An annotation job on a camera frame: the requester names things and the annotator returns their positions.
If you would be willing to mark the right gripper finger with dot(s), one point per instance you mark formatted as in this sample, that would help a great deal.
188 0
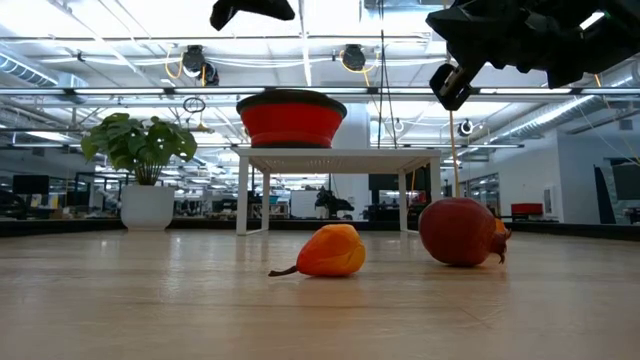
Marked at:
465 17
470 45

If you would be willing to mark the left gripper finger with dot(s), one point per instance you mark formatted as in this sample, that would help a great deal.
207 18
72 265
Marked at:
260 5
222 20

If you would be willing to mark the red collapsible bowl grey rim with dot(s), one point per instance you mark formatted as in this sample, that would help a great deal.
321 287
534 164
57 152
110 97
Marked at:
290 122

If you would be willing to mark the round orange toy fruit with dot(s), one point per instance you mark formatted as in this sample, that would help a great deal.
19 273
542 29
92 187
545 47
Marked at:
500 226

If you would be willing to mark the dark red toy pomegranate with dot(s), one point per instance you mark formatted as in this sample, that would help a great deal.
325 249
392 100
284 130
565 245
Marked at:
457 232

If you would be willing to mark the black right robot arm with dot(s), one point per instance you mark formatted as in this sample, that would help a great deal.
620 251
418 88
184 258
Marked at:
625 40

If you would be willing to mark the small black ceiling reel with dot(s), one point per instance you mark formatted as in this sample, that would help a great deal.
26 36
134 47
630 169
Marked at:
466 127

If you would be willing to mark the small white ceiling reel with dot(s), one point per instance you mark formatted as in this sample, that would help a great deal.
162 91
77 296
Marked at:
398 125

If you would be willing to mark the black background panel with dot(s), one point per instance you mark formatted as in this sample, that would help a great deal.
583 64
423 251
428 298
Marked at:
625 182

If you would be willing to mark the red background box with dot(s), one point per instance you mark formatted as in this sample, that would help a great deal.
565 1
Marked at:
526 209

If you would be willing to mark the white perforated shelf riser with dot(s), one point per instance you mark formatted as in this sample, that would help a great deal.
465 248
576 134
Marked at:
340 160

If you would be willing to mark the green plant in white pot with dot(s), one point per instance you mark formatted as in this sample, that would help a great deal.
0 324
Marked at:
147 207

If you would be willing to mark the black background robot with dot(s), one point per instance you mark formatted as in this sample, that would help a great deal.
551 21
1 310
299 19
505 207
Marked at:
332 204

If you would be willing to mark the small orange pear with stem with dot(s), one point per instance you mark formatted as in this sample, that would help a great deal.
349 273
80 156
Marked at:
332 252

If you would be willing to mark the black background monitor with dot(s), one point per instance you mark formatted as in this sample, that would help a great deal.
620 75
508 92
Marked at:
30 185

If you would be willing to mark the black aluminium table frame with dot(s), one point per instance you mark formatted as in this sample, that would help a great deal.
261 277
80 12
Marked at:
200 225

